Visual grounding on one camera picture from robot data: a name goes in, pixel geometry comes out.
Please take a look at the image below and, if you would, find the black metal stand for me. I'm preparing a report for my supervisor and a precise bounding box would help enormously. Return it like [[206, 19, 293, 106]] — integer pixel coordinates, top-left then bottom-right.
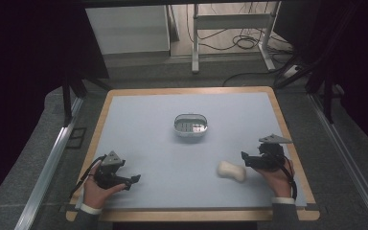
[[304, 61, 345, 125], [59, 72, 113, 127]]

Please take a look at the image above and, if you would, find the black floor bracket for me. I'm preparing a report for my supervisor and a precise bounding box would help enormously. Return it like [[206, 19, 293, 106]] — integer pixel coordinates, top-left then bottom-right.
[[64, 126, 87, 150]]

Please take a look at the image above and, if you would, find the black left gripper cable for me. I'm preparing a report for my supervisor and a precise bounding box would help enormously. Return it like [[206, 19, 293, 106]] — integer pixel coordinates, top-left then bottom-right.
[[68, 154, 108, 199]]

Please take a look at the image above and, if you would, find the white bread roll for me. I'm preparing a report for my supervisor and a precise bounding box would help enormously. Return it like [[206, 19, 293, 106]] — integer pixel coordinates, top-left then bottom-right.
[[217, 160, 247, 183]]

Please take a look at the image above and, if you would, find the white power strip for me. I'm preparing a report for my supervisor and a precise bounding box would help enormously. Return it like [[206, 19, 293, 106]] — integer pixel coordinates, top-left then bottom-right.
[[282, 64, 302, 80]]

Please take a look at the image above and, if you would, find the aluminium floor rail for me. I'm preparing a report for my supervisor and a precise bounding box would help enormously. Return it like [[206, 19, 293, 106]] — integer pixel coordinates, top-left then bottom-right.
[[13, 96, 84, 230], [309, 93, 368, 230]]

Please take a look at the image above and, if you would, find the white cabinet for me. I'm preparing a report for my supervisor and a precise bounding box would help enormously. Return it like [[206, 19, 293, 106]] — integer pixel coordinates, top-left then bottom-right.
[[84, 4, 172, 56]]

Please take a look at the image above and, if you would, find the person's right hand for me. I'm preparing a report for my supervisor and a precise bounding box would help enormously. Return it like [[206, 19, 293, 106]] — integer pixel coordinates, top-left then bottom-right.
[[254, 158, 296, 199]]

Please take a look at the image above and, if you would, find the person's left hand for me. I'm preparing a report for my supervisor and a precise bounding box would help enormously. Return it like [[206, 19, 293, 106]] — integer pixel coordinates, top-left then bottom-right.
[[81, 160, 127, 210]]

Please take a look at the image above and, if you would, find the dark curtain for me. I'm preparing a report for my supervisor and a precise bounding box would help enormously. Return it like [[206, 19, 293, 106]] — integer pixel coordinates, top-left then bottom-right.
[[273, 0, 368, 158], [0, 0, 110, 214]]

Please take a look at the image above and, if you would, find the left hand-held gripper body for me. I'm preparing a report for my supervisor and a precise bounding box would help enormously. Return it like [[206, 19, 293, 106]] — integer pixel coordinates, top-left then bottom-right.
[[93, 150, 129, 190]]

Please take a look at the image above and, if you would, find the white metal desk frame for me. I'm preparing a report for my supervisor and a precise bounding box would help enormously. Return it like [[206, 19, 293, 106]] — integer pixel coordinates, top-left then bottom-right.
[[190, 2, 283, 75]]

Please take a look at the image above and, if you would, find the black floor cable bundle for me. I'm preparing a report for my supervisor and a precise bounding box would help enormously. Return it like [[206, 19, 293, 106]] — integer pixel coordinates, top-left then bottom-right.
[[185, 3, 293, 56]]

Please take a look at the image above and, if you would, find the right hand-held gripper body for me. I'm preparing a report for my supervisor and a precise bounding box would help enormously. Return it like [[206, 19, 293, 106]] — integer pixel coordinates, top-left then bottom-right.
[[251, 133, 294, 171]]

